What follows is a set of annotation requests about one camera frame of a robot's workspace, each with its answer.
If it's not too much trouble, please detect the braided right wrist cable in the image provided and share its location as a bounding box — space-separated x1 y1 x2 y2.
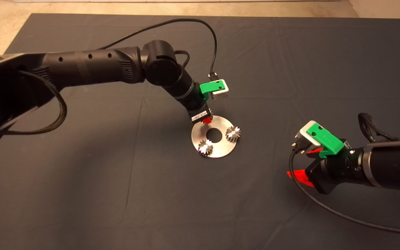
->
357 112 399 143

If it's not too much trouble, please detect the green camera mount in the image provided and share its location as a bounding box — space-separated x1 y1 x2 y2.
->
199 80 226 100
306 124 345 159

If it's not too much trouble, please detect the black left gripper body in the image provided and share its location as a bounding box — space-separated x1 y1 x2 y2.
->
187 102 211 125

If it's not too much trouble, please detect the smooth black left camera cable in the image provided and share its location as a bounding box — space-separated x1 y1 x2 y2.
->
98 18 219 79

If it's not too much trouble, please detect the green left camera mount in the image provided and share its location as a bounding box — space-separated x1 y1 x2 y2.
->
199 80 226 100

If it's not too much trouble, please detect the dark grey table cloth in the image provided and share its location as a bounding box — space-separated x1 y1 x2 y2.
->
0 13 400 250

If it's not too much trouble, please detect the smooth black camera cable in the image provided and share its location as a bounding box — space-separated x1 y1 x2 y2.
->
98 18 219 79
289 149 400 237

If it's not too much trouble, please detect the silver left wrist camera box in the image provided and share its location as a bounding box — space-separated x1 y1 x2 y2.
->
211 79 230 99

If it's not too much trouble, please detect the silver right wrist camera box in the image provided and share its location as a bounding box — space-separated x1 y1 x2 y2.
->
291 120 320 154

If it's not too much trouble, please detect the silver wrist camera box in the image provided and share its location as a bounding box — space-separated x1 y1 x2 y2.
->
291 120 320 154
211 79 230 99

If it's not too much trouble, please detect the green right camera mount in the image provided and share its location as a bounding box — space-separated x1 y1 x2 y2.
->
306 124 345 159

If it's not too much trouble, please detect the thin braided left wrist cable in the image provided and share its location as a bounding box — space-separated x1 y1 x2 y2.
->
174 50 191 68

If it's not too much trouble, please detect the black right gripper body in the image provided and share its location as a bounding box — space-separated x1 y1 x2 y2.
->
306 158 336 195

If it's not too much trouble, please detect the thick braided left arm cable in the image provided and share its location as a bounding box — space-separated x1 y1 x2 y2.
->
0 70 68 135

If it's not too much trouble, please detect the smooth black right camera cable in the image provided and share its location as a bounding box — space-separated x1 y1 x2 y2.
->
289 149 400 237

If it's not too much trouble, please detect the round metal carrier plate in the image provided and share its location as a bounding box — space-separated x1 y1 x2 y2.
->
191 116 238 158

